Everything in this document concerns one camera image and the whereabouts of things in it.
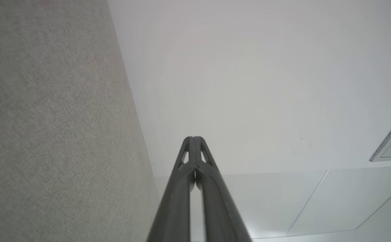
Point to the grey metal frame post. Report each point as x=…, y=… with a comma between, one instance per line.
x=388, y=141

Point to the grey fabric sofa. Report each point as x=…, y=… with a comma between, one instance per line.
x=54, y=127

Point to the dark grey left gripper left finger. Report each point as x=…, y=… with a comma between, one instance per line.
x=173, y=208

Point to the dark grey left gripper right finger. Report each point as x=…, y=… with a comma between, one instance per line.
x=219, y=208

